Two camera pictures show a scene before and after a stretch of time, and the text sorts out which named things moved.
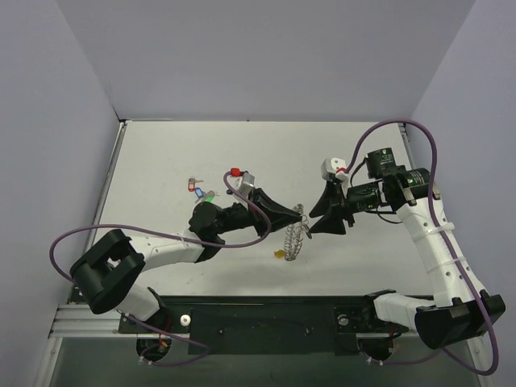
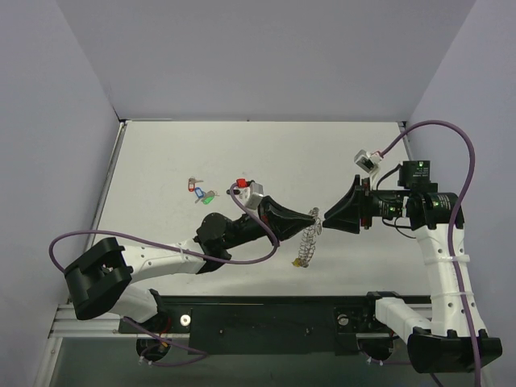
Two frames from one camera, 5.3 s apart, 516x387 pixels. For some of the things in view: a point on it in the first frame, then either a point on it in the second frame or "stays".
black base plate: x=265 y=325 stays
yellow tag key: x=279 y=254 → x=297 y=262
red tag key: x=191 y=184 stays
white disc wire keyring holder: x=295 y=235 → x=309 y=239
